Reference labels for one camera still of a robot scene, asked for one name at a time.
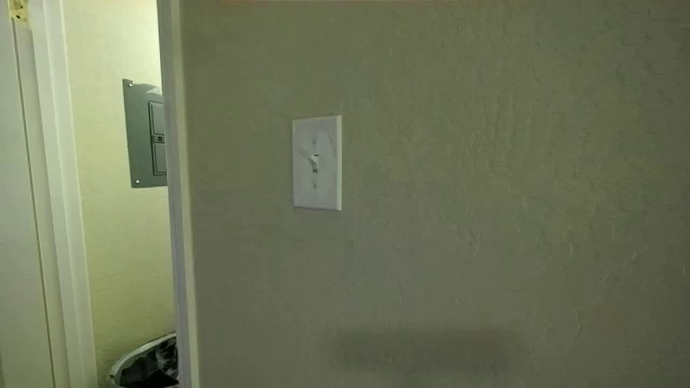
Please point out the white wall corner trim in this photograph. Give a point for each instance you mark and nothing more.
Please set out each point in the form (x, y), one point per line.
(180, 216)

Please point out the brass door hinge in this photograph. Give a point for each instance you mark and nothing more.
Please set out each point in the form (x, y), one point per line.
(18, 8)

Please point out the white door frame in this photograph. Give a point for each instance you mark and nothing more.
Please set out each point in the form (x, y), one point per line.
(61, 216)

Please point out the trash bin with black bag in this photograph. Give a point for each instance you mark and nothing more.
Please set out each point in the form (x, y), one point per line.
(147, 367)

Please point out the white light switch plate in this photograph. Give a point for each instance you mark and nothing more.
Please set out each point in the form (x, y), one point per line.
(325, 186)

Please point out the white door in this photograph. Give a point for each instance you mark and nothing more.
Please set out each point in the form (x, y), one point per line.
(18, 250)

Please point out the grey electrical panel box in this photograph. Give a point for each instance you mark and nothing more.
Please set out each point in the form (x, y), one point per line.
(139, 135)

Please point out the white light switch toggle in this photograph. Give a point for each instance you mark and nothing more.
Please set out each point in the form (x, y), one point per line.
(313, 162)

